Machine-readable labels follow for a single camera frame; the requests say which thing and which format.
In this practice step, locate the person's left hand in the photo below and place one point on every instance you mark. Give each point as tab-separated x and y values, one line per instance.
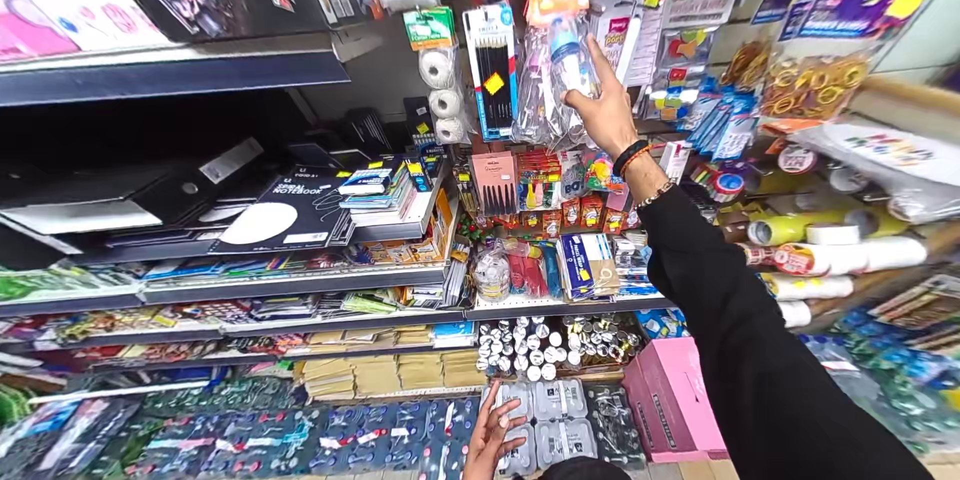
489	442

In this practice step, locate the person's right hand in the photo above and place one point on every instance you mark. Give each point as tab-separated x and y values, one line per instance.
611	116

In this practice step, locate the person's right thumb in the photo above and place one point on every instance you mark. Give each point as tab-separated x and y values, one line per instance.
580	100

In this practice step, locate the person's left fingers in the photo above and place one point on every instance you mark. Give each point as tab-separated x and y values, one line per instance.
501	415

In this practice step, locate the person's right index finger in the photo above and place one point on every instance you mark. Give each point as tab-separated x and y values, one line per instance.
605	65

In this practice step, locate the person's right forearm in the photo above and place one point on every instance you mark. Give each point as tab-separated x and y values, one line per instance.
720	300

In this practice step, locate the white pink party packet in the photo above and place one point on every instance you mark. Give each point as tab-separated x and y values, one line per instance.
617	30

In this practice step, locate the clear packet with orange header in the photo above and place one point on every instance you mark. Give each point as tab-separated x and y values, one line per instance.
568	52

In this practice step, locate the narrow white hanging card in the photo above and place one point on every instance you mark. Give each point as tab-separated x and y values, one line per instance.
643	52

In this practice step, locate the clear packet of plastic cutlery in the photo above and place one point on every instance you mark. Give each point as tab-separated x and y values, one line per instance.
532	101

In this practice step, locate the group of clear lidded containers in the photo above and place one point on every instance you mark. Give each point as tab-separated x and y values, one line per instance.
564	420

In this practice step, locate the bag of colourful balloons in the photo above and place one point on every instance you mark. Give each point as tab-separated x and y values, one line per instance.
598	171

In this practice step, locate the colourful foam shape packets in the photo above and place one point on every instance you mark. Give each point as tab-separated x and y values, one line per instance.
681	75

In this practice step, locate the person's body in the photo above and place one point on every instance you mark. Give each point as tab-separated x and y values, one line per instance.
585	470

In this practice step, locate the pack of black paintbrushes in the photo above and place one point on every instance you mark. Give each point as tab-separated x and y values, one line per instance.
491	52

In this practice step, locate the pink card with black comb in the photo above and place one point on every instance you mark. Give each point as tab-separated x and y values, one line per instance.
495	165

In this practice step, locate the row of red orange packets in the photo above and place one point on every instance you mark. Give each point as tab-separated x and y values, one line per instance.
590	211

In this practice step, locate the tray of dark plastic packs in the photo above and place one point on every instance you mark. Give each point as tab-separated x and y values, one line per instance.
613	427

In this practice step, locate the white banner packet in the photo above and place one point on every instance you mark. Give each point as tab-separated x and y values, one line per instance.
701	1

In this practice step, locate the pile of brown envelopes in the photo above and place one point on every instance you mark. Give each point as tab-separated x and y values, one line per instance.
390	371

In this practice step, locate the group of clear gold tubes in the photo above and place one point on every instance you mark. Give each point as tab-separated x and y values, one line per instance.
600	334

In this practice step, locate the bundle of blue white packets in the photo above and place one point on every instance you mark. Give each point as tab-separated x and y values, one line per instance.
724	120

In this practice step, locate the pack of white twine balls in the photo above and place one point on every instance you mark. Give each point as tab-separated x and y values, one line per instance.
448	101

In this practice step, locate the small bag of golden bands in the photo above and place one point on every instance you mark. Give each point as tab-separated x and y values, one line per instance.
746	64

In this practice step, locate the clear bag of white items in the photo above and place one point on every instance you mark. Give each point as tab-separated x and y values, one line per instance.
492	274

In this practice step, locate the pink cloth packet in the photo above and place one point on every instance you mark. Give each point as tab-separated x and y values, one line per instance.
529	274

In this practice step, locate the group of packed water bottles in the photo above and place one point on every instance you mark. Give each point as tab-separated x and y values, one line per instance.
352	439

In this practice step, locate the pink cardboard box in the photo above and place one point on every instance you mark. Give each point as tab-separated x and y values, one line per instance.
667	397

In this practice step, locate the roll of blue rimmed tape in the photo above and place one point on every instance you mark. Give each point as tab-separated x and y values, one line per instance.
728	185

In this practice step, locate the stack of small notebooks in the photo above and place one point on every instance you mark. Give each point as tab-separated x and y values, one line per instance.
381	199

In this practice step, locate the lower metal shelving unit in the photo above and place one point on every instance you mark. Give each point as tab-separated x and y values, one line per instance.
300	286

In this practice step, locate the black spiral notebook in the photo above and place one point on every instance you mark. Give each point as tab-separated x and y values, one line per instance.
300	202

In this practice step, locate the clear bag with colourful print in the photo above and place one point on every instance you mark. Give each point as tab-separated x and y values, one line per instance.
892	150

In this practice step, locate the pile of rolls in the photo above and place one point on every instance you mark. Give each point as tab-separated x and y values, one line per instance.
847	255

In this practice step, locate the group of blue capped bottles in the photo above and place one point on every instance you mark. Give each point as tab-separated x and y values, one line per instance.
885	360

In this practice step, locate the blue-grey metal shelf board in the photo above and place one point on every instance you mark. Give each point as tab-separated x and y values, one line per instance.
172	79

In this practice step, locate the pink doll box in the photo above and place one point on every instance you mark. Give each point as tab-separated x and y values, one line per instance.
52	22

